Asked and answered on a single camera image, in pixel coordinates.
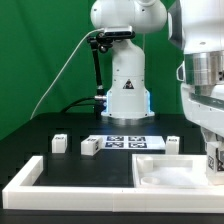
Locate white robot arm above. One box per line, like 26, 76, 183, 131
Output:
91, 0, 224, 143

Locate white square tabletop part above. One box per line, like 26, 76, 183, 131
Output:
131, 153, 224, 190

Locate white U-shaped obstacle fence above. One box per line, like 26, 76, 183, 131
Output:
2, 156, 224, 213

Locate fiducial tag sheet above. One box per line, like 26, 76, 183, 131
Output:
89, 135, 165, 150

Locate black base cables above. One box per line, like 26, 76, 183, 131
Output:
59, 96, 103, 114

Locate camera on black mount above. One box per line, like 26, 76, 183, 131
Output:
104, 26, 133, 37

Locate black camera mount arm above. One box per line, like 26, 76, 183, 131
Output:
86, 31, 136, 116

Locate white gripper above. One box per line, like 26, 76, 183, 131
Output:
181, 83, 224, 147

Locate white camera cable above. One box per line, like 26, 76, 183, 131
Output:
29, 27, 106, 120

